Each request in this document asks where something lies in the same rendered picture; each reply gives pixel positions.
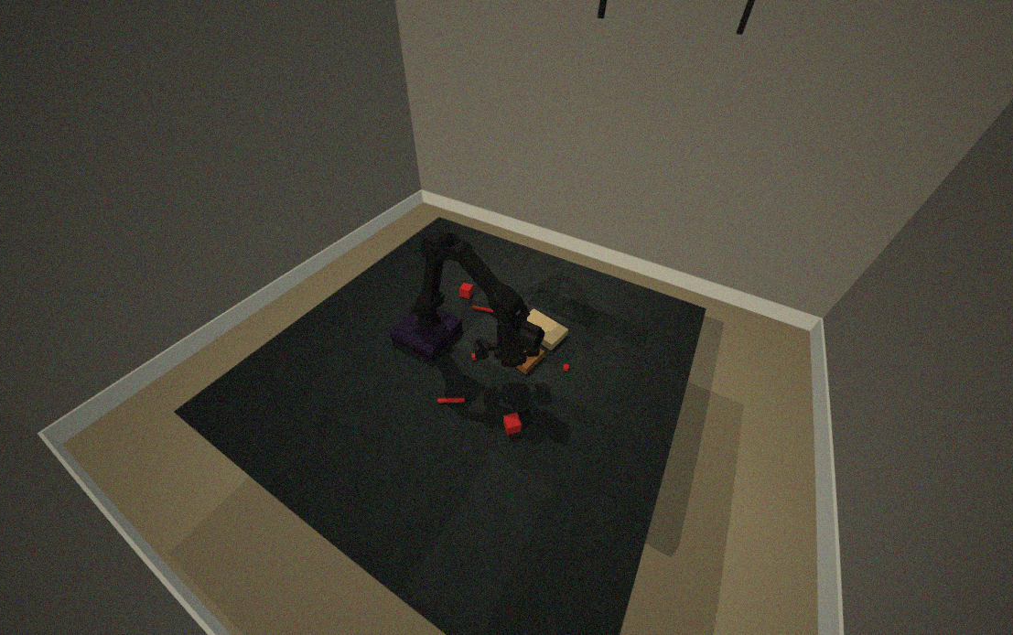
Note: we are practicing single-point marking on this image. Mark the tan rectangular box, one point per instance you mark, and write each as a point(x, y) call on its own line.
point(554, 332)

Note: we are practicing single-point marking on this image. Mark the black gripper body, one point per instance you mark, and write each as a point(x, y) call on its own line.
point(482, 347)

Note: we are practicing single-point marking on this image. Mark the orange rectangular block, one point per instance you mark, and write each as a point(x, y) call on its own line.
point(530, 362)

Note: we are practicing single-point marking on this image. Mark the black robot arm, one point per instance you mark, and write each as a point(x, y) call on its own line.
point(504, 301)

